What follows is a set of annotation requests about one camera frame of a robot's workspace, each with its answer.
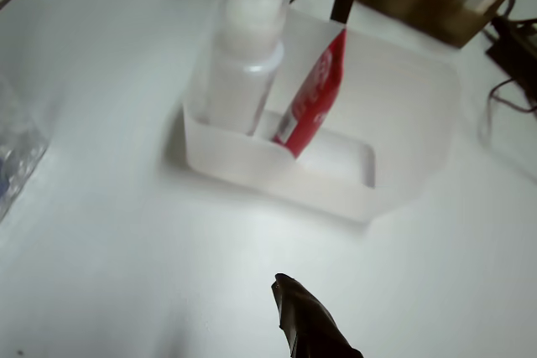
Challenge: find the brown translucent organizer box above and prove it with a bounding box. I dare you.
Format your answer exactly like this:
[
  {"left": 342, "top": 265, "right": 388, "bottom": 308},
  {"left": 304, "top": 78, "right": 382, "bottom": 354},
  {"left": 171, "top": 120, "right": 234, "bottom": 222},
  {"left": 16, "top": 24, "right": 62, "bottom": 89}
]
[{"left": 360, "top": 0, "right": 516, "bottom": 49}]

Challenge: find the thin black power cable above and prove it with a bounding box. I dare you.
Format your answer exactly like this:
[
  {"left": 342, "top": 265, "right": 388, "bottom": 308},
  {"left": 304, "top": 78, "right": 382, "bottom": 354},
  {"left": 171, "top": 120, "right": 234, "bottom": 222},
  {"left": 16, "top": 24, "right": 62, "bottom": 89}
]
[{"left": 477, "top": 76, "right": 537, "bottom": 142}]

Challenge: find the red cream tube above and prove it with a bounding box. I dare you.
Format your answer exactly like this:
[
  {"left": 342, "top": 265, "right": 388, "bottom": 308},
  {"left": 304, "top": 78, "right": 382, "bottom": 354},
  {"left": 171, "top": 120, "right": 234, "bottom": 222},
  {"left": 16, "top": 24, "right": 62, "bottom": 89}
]
[{"left": 270, "top": 29, "right": 349, "bottom": 160}]

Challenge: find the black power adapter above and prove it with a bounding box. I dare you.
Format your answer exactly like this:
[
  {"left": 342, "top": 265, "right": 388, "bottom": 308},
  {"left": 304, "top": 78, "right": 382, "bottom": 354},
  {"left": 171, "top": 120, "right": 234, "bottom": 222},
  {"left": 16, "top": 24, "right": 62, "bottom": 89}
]
[{"left": 485, "top": 16, "right": 537, "bottom": 114}]

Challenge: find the frosted plastic bin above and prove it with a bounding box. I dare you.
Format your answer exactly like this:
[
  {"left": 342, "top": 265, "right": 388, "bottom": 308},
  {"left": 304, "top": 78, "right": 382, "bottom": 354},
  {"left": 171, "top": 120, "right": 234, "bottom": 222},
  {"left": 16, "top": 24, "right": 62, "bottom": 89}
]
[{"left": 182, "top": 8, "right": 462, "bottom": 225}]

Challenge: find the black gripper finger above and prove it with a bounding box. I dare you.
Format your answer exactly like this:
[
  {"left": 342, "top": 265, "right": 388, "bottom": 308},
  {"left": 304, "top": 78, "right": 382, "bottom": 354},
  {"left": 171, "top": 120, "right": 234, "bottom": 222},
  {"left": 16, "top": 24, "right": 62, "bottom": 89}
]
[{"left": 271, "top": 272, "right": 363, "bottom": 358}]

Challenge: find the clear crystal-pattern organizer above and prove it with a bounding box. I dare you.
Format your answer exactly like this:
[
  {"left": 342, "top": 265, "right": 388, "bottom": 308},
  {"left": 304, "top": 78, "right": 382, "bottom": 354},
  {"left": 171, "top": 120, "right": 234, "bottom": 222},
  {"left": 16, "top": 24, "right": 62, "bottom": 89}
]
[{"left": 0, "top": 75, "right": 50, "bottom": 221}]

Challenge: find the clear bottle with clear cap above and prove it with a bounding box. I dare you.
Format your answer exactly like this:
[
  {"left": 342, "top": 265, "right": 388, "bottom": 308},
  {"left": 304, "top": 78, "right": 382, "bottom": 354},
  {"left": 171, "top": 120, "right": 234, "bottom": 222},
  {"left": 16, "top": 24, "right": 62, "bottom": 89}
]
[{"left": 201, "top": 0, "right": 286, "bottom": 137}]

